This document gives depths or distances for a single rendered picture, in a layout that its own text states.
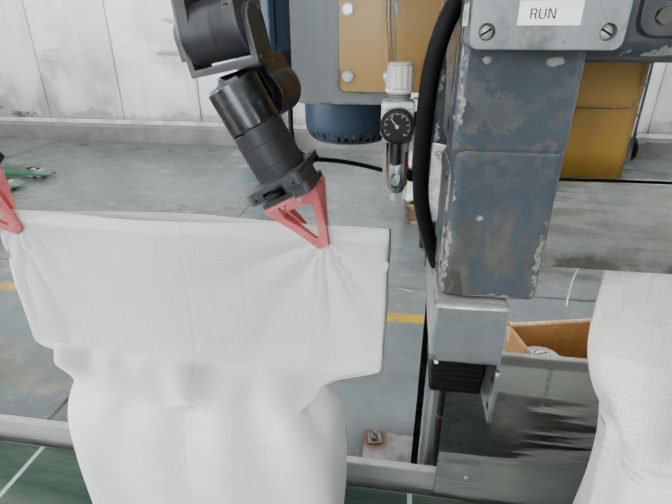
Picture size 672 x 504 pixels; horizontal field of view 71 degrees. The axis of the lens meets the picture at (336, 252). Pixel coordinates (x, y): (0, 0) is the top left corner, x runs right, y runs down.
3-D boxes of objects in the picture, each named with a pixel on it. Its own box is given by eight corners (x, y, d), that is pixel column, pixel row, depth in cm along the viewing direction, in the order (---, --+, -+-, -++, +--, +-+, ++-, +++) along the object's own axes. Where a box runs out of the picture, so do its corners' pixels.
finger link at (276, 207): (354, 220, 58) (318, 153, 55) (347, 243, 52) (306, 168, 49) (308, 241, 60) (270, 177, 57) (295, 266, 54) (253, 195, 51)
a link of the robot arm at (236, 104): (192, 92, 48) (233, 65, 45) (225, 81, 53) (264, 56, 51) (229, 153, 50) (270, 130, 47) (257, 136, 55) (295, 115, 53)
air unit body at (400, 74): (376, 207, 54) (381, 63, 48) (378, 194, 58) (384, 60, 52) (415, 209, 54) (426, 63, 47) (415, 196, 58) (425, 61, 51)
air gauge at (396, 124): (378, 144, 51) (380, 108, 49) (379, 140, 52) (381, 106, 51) (413, 145, 50) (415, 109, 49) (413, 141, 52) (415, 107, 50)
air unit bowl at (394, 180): (380, 194, 55) (382, 142, 52) (381, 187, 58) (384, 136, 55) (406, 196, 55) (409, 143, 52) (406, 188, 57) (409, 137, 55)
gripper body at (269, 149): (323, 162, 56) (292, 105, 54) (306, 187, 47) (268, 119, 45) (278, 185, 58) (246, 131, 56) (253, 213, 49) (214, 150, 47)
